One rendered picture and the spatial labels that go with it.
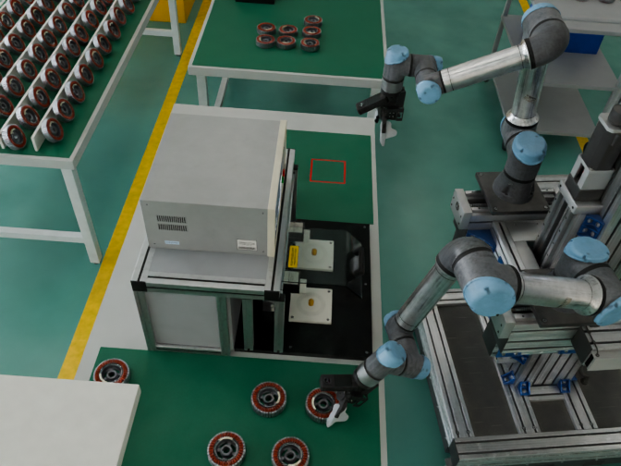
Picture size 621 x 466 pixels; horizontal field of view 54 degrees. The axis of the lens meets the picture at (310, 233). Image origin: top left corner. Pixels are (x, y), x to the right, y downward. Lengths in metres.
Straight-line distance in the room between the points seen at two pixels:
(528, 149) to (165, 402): 1.47
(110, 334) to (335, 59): 2.06
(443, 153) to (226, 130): 2.43
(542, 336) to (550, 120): 2.54
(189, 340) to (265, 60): 1.90
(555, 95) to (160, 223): 3.48
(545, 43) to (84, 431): 1.65
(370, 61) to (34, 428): 2.67
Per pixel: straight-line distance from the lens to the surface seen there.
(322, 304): 2.19
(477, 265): 1.60
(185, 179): 1.84
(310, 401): 1.97
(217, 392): 2.03
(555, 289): 1.73
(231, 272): 1.84
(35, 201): 3.92
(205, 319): 1.97
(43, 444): 1.53
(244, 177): 1.84
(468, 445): 2.64
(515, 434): 2.73
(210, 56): 3.55
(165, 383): 2.07
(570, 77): 4.26
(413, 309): 1.83
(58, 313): 3.30
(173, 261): 1.89
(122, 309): 2.27
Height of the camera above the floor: 2.52
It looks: 46 degrees down
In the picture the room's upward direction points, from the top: 4 degrees clockwise
